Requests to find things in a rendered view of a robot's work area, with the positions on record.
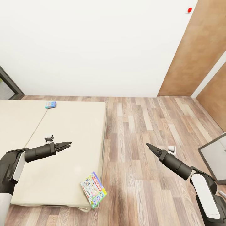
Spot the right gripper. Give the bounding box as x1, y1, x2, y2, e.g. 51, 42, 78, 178
146, 143, 183, 173

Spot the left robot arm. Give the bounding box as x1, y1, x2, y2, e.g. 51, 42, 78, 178
0, 133, 72, 226

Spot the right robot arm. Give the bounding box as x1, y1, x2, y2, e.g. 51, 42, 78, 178
146, 143, 226, 226

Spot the board game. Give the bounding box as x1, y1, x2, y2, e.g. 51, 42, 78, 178
45, 101, 56, 108
80, 172, 107, 209

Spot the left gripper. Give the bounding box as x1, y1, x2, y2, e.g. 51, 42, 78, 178
36, 142, 72, 160

